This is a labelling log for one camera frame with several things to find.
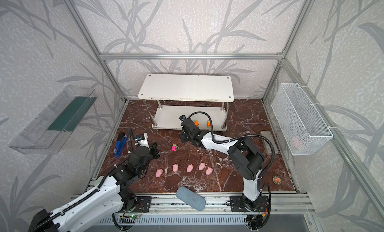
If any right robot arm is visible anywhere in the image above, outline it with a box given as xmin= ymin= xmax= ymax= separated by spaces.
xmin=180 ymin=115 xmax=275 ymax=206

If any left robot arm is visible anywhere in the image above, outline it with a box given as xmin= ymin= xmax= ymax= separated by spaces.
xmin=29 ymin=142 xmax=160 ymax=232

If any white two-tier shelf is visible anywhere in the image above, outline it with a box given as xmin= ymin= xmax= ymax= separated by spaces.
xmin=138 ymin=74 xmax=234 ymax=131

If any pink toy pig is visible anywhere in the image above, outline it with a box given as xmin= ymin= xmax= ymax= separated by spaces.
xmin=198 ymin=162 xmax=206 ymax=171
xmin=155 ymin=169 xmax=163 ymax=178
xmin=172 ymin=163 xmax=179 ymax=172
xmin=187 ymin=164 xmax=194 ymax=173
xmin=206 ymin=167 xmax=213 ymax=176

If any blue stapler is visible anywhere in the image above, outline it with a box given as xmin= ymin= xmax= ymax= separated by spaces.
xmin=113 ymin=132 xmax=127 ymax=157

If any pale green round disc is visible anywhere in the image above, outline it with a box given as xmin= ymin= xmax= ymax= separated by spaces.
xmin=94 ymin=176 xmax=104 ymax=187

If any grey blue oval pad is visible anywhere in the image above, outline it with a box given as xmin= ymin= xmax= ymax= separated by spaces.
xmin=176 ymin=187 xmax=206 ymax=212

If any grey sponge block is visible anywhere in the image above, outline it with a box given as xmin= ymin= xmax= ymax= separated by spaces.
xmin=259 ymin=130 xmax=278 ymax=156

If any small round orange object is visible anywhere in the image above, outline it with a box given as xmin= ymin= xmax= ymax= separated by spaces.
xmin=273 ymin=176 xmax=282 ymax=185

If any pink toy in basket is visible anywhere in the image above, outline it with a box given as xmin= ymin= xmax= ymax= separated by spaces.
xmin=292 ymin=136 xmax=305 ymax=151

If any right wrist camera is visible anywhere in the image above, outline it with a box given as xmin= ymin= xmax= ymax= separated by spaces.
xmin=179 ymin=115 xmax=187 ymax=122

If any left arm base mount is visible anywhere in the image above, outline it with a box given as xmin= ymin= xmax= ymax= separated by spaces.
xmin=122 ymin=196 xmax=152 ymax=213

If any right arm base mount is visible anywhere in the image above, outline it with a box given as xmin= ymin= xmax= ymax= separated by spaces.
xmin=226 ymin=196 xmax=270 ymax=213

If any clear plastic wall bin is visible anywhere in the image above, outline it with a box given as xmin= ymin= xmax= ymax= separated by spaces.
xmin=9 ymin=85 xmax=98 ymax=154

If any white wire mesh basket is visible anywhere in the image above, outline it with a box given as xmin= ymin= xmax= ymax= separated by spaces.
xmin=272 ymin=83 xmax=333 ymax=156

